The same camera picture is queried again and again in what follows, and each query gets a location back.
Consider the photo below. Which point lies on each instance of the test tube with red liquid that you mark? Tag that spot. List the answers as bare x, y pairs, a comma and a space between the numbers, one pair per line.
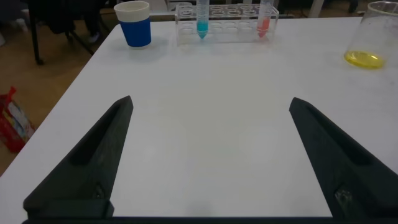
263, 28

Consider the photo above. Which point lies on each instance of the clear acrylic test tube rack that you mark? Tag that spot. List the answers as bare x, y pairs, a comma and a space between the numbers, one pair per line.
230, 31

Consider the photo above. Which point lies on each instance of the paper cup with blue sleeve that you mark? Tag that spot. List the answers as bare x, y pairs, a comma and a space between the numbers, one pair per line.
135, 31

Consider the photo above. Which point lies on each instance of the test tube with blue liquid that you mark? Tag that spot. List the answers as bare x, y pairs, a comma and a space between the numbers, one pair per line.
202, 28

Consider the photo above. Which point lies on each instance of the red shopping bag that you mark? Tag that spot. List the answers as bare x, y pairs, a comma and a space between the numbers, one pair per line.
12, 130

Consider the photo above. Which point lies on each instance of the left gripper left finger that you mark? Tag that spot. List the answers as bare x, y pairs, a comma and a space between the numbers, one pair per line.
84, 174

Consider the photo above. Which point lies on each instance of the clear glass beaker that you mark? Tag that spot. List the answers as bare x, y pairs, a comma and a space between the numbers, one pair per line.
363, 59

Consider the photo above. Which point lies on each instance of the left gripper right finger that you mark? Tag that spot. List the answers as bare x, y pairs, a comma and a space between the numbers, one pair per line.
351, 174

